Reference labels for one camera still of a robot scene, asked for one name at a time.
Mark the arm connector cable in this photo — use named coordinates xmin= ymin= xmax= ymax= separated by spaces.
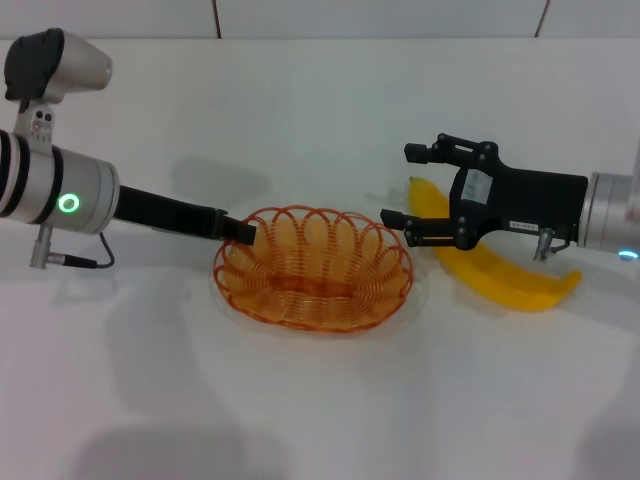
xmin=532 ymin=227 xmax=571 ymax=262
xmin=29 ymin=224 xmax=116 ymax=270

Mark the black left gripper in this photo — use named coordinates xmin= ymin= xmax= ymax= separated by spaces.
xmin=117 ymin=184 xmax=257 ymax=247

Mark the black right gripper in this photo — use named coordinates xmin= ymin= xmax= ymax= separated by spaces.
xmin=380 ymin=132 xmax=589 ymax=251

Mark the orange plastic wire basket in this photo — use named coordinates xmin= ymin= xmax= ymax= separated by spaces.
xmin=213 ymin=203 xmax=415 ymax=332

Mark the right arm connector cable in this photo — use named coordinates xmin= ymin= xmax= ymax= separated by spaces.
xmin=532 ymin=227 xmax=571 ymax=262

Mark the left arm connector cable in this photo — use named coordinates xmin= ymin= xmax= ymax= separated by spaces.
xmin=29 ymin=224 xmax=116 ymax=270

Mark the yellow banana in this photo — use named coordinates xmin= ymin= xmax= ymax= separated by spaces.
xmin=407 ymin=175 xmax=584 ymax=314

